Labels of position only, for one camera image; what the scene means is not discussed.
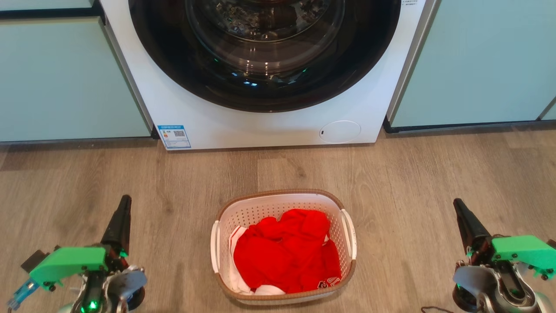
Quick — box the round white filter cover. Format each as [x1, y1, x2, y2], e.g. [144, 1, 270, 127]
[319, 120, 361, 144]

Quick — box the dark round washing machine door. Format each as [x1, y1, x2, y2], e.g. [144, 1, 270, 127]
[129, 0, 402, 113]

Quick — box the blue white energy label sticker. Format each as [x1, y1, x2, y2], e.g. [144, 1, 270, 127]
[157, 125, 192, 150]

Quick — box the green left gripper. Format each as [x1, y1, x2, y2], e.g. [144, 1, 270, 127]
[30, 195, 132, 287]

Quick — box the red garment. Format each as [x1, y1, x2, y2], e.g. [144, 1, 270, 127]
[233, 209, 342, 294]

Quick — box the white front-load washing machine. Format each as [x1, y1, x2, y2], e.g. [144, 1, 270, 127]
[99, 0, 439, 151]

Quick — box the white brown-rimmed laundry basket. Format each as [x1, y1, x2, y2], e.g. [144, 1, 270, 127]
[210, 189, 357, 306]

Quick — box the pale green cabinet door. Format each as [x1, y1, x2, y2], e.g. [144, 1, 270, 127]
[0, 0, 94, 10]
[0, 17, 152, 142]
[390, 0, 556, 127]

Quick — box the black cabinet plinth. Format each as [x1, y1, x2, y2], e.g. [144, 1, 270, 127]
[383, 117, 556, 133]

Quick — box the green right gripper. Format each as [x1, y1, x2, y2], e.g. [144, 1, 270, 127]
[454, 199, 556, 279]

